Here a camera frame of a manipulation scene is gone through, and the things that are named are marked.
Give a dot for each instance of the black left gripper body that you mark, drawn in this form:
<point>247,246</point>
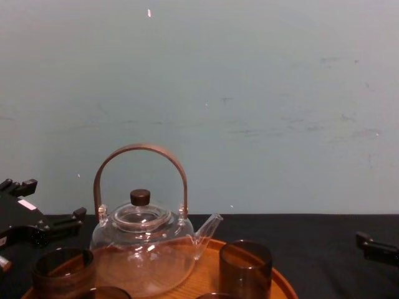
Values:
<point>18,215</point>

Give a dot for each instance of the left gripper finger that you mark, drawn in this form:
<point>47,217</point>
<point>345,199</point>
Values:
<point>26,187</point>
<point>67,225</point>

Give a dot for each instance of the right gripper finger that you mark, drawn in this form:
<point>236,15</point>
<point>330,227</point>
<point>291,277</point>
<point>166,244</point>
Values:
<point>381,249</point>

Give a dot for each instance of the round wooden tray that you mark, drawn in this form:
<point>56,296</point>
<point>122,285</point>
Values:
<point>209,268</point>

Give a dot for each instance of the brown glass cup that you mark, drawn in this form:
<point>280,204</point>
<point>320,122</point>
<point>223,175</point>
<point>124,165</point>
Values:
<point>107,293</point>
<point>246,274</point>
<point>213,296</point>
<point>62,274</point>

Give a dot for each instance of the black table cloth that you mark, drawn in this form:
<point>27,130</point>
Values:
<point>318,249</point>

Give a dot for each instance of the glass lid with dark knob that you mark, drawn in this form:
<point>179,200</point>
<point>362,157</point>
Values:
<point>140,197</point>

